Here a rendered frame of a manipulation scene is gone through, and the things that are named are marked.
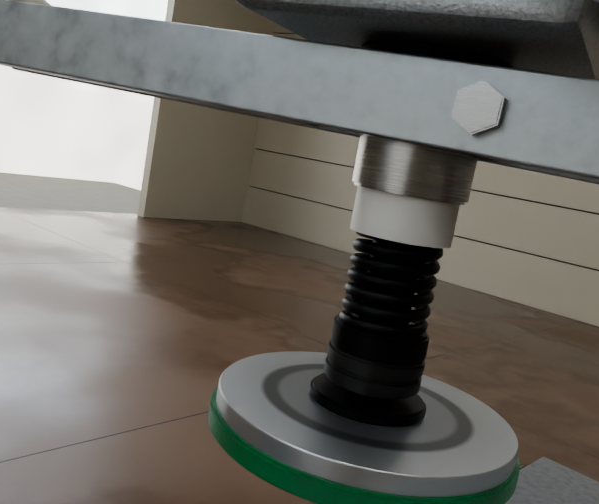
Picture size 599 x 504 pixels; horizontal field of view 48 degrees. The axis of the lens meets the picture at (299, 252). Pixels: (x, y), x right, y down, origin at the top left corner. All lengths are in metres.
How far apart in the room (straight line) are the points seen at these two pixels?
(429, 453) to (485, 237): 6.66
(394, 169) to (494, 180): 6.64
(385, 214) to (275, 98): 0.10
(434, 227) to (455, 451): 0.14
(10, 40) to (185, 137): 7.69
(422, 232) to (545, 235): 6.41
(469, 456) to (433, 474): 0.04
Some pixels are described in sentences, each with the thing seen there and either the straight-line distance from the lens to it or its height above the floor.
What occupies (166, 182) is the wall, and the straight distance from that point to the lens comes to 8.18.
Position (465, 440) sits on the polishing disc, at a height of 0.93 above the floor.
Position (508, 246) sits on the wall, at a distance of 6.97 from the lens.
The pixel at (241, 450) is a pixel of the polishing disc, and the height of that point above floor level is 0.91.
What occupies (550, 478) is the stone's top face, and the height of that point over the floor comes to 0.87.
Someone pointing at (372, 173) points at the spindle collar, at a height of 1.09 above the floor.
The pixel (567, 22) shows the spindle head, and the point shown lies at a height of 1.17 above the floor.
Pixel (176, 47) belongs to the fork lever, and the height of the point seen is 1.15.
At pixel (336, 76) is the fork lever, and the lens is 0.43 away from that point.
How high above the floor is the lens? 1.10
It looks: 9 degrees down
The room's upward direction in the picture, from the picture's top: 10 degrees clockwise
